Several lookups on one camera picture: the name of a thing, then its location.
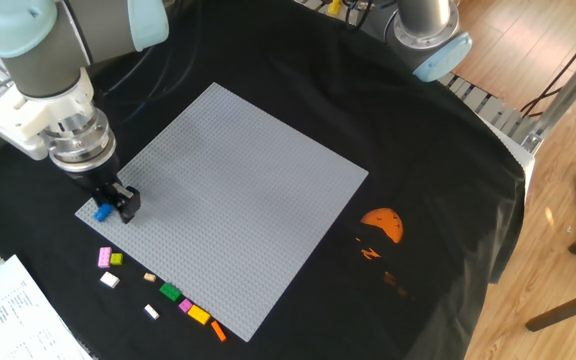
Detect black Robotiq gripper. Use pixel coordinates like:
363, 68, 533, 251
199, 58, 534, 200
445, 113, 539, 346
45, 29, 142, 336
70, 153, 142, 225

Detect blue long Lego brick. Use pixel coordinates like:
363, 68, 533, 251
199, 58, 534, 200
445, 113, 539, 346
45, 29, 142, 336
93, 202, 114, 223

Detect wide white Lego brick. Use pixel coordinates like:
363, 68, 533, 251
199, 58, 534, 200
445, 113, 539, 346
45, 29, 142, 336
99, 271, 121, 290

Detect dark green Lego brick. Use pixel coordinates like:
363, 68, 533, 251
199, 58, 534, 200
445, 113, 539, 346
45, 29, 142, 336
159, 282, 183, 303

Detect grey Lego baseplate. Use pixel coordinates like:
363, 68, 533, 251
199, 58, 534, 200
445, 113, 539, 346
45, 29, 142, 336
74, 82, 369, 343

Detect yellow Lego brick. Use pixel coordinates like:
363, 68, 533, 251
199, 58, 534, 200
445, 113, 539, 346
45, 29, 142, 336
187, 304, 212, 326

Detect white printed paper sheets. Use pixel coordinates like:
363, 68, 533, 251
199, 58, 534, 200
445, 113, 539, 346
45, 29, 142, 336
0, 254, 94, 360

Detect black cloth with orange print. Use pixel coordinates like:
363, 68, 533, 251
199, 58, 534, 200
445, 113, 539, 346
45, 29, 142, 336
0, 0, 527, 360

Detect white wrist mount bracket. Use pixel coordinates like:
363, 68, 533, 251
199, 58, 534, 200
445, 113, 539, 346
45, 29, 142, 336
0, 67, 97, 161

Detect aluminium frame post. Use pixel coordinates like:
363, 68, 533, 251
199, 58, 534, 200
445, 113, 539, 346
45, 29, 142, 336
520, 44, 576, 154

